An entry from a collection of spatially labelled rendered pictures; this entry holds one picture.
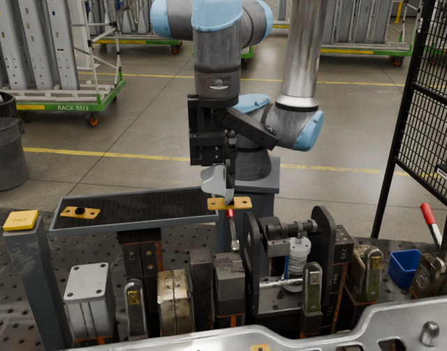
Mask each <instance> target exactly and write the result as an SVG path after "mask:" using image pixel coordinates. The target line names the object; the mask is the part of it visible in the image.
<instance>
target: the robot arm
mask: <svg viewBox="0 0 447 351"><path fill-rule="evenodd" d="M327 4H328V0H292V8H291V15H290V27H289V34H288V46H287V52H286V58H285V70H284V77H283V89H282V94H280V95H279V96H278V97H277V98H276V100H275V104H274V103H270V98H269V96H268V95H265V94H247V95H241V96H239V92H240V73H241V49H244V48H246V47H249V46H252V45H257V44H258V43H259V42H261V41H262V40H264V39H265V38H266V37H267V36H268V35H269V33H270V32H271V30H272V26H273V23H274V22H273V15H272V12H271V9H270V8H269V6H268V5H267V4H266V3H265V2H264V1H261V0H155V1H154V2H153V4H152V7H151V10H150V21H151V25H152V29H153V31H154V32H155V33H156V34H157V35H158V36H159V37H161V38H168V39H172V40H187V41H193V44H194V81H195V92H196V93H188V94H187V106H188V119H189V152H190V166H198V165H201V166H208V167H207V168H206V169H203V170H202V171H201V178H202V179H203V180H205V181H204V182H202V184H201V189H202V190H203V191H204V192H207V193H211V194H218V195H222V196H223V199H225V205H228V204H229V203H230V201H231V199H232V198H233V194H234V188H235V180H241V181H255V180H261V179H263V178H266V177H267V176H268V175H269V174H270V173H271V168H272V163H271V160H270V158H269V153H268V151H267V149H268V150H270V151H273V149H274V148H275V147H276V146H278V147H282V148H287V149H291V150H298V151H303V152H307V151H309V150H310V149H311V148H312V147H313V146H314V145H315V142H316V141H317V138H318V136H319V134H320V130H321V128H322V124H323V120H324V113H323V112H322V111H321V110H319V111H318V107H319V102H318V101H317V100H316V98H315V96H314V95H315V85H316V80H317V72H318V66H319V61H320V52H321V46H322V38H323V33H324V23H325V18H326V13H327Z"/></svg>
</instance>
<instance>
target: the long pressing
mask: <svg viewBox="0 0 447 351"><path fill-rule="evenodd" d="M427 321H434V322H436V323H437V324H438V326H439V328H440V334H439V337H438V339H437V342H436V345H435V346H434V347H428V346H426V345H423V344H422V343H421V342H420V340H419V338H418V337H419V335H420V332H421V330H422V327H423V325H424V324H425V323H426V322H427ZM392 339H398V340H400V341H401V342H402V344H403V345H404V347H405V351H447V295H439V296H434V297H424V298H418V299H408V300H402V301H396V302H386V303H381V304H372V305H370V306H367V307H366V308H365V309H364V310H363V313H362V314H361V317H360V318H359V321H358V322H357V324H356V326H355V328H354V329H353V330H351V331H349V332H344V333H339V334H330V335H324V336H315V337H310V338H300V339H290V338H286V337H284V336H282V335H280V334H277V333H276V332H275V331H272V330H270V329H269V328H267V327H265V326H262V325H245V326H239V327H229V328H223V329H213V330H208V331H198V332H192V333H187V334H177V335H171V336H161V337H156V338H146V339H140V340H135V341H125V342H119V343H109V344H104V345H94V346H88V347H82V348H73V349H67V350H57V351H198V350H199V351H251V350H250V347H251V346H252V345H259V344H263V343H267V344H268V345H269V348H270V351H316V350H317V351H336V348H339V347H345V346H350V345H360V346H361V347H362V348H363V350H364V351H382V349H381V348H380V346H379V344H378V343H379V342H380V341H387V340H392Z"/></svg>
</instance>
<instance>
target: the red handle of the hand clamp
mask: <svg viewBox="0 0 447 351"><path fill-rule="evenodd" d="M420 208H421V211H422V213H423V216H424V218H425V221H426V224H427V225H428V227H429V229H430V232H431V234H432V237H433V239H434V243H435V244H436V247H437V250H438V252H439V251H440V247H441V241H442V236H441V233H440V232H439V229H438V226H437V221H436V219H435V217H434V214H433V212H432V209H431V207H430V204H429V203H422V204H421V206H420ZM446 267H447V266H446Z"/></svg>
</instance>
